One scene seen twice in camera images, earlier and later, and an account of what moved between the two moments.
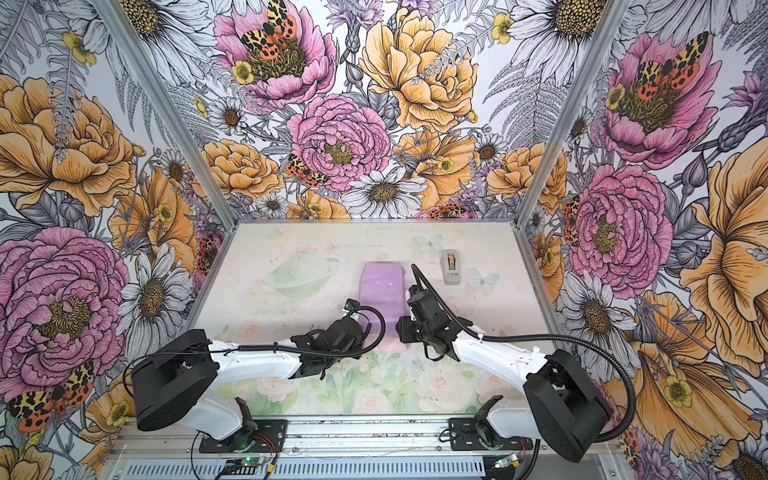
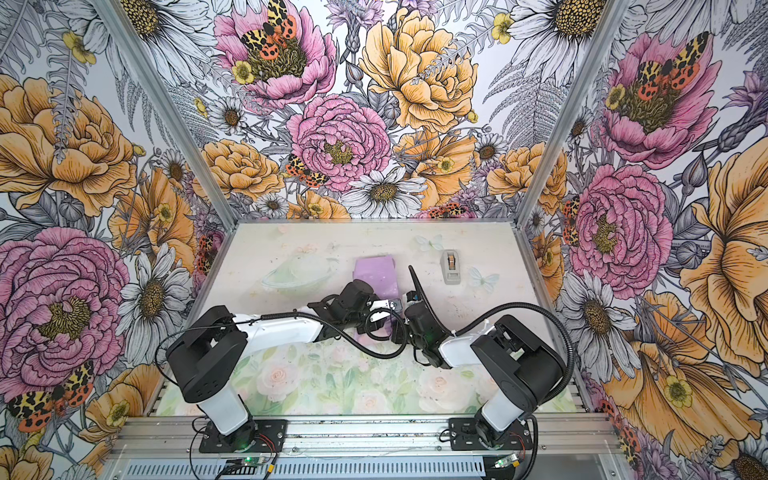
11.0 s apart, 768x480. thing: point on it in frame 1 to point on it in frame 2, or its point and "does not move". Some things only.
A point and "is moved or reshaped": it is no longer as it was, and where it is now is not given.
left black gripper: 358,345 to 371,325
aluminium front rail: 337,435 does not move
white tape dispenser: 451,267 does not move
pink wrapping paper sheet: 382,285 is moved or reshaped
